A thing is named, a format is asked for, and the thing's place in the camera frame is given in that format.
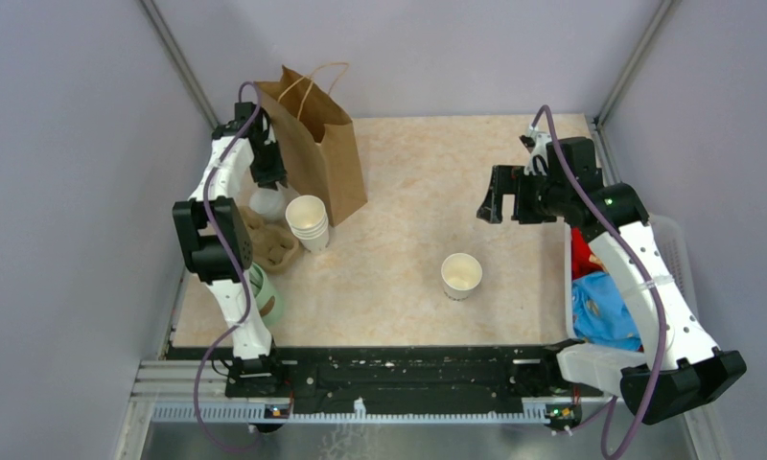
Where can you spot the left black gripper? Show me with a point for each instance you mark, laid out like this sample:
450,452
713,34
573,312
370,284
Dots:
276,172

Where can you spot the red snack packet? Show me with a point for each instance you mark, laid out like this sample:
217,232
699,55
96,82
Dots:
583,261

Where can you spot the stack of white paper cups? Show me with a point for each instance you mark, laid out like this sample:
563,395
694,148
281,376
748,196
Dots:
307,219

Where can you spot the brown paper bag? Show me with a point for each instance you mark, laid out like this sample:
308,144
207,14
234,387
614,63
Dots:
317,141

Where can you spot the blue snack packet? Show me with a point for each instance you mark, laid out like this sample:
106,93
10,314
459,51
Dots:
599,315

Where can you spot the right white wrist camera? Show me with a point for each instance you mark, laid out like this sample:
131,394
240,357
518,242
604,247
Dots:
535,141

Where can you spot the white plastic basket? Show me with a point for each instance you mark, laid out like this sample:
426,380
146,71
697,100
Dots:
669,238

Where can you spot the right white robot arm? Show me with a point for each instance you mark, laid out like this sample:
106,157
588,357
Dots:
680,366

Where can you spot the stack of cardboard cup carriers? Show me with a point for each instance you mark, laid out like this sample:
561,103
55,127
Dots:
275,248

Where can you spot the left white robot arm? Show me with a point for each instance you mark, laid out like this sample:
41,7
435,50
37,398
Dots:
213,238

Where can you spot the stack of white lids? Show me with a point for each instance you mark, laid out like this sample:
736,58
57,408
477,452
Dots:
269,204

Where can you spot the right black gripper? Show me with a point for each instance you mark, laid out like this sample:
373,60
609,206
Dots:
509,180

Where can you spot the white paper coffee cup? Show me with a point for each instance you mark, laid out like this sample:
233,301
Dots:
461,274

